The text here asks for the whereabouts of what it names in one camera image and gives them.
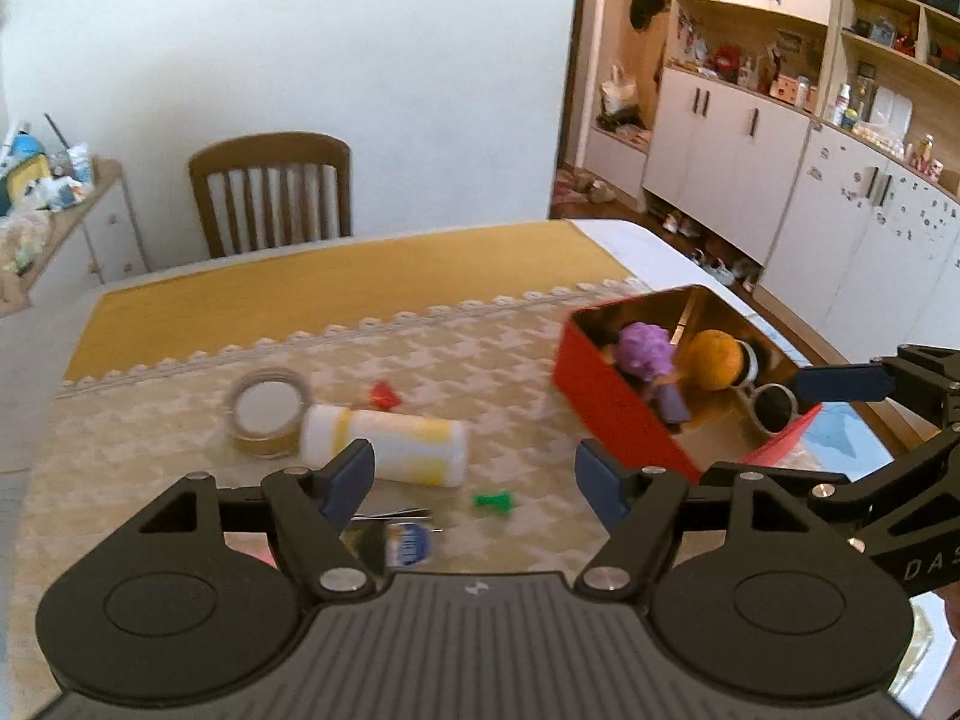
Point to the orange ball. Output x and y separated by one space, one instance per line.
713 360

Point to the white drawer sideboard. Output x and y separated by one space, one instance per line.
92 244

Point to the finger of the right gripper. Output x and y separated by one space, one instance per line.
853 383
724 473

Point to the gold round lid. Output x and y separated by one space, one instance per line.
263 412

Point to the white wall cabinet unit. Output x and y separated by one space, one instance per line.
857 250

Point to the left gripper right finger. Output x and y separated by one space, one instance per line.
639 510

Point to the green plastic piece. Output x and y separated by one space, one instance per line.
501 503

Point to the small red item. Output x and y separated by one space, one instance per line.
383 397

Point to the beige patterned table mat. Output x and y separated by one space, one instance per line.
481 370

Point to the clear blue small packet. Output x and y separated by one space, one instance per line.
388 544

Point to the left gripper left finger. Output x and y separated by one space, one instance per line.
310 510

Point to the blue yellow container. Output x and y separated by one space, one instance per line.
24 160

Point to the white yellow plastic bottle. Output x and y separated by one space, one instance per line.
407 449

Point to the wooden chair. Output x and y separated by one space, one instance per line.
272 190

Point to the purple rectangular block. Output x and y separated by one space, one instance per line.
670 403

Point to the red tin box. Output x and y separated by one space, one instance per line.
679 378

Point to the purple spiky toy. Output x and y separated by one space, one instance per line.
644 351

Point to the yellow table runner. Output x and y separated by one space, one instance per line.
242 303

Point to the right hand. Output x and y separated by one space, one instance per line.
951 597

